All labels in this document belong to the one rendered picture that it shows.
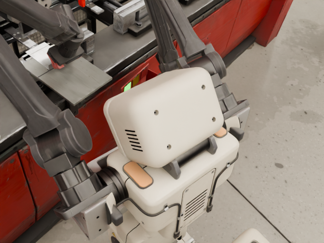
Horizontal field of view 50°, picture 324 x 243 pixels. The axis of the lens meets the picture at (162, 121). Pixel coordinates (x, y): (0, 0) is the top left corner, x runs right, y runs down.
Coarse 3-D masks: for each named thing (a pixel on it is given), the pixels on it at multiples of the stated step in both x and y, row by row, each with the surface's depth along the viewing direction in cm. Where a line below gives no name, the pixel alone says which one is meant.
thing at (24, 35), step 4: (20, 24) 113; (24, 24) 113; (20, 28) 114; (24, 28) 114; (28, 28) 115; (32, 28) 117; (20, 32) 116; (24, 32) 115; (28, 32) 118; (32, 32) 119; (24, 36) 117
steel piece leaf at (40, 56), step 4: (44, 48) 127; (48, 48) 127; (36, 52) 125; (40, 52) 125; (44, 52) 126; (32, 56) 123; (36, 56) 124; (40, 56) 124; (44, 56) 124; (36, 60) 123; (40, 60) 123; (44, 60) 123; (48, 60) 123; (44, 64) 122; (48, 64) 122; (48, 68) 121; (52, 68) 121
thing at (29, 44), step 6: (0, 18) 130; (0, 24) 129; (6, 24) 130; (12, 24) 132; (0, 30) 129; (6, 30) 130; (12, 30) 131; (12, 36) 129; (18, 36) 129; (24, 42) 127; (30, 42) 128; (30, 48) 126
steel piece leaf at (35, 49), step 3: (39, 45) 128; (42, 45) 128; (45, 45) 128; (33, 48) 126; (36, 48) 126; (39, 48) 127; (27, 51) 125; (30, 51) 125; (33, 51) 125; (36, 51) 125
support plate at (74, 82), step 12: (84, 60) 126; (36, 72) 119; (48, 72) 120; (60, 72) 120; (72, 72) 121; (84, 72) 122; (96, 72) 123; (48, 84) 116; (60, 84) 117; (72, 84) 117; (84, 84) 118; (96, 84) 119; (72, 96) 114; (84, 96) 115
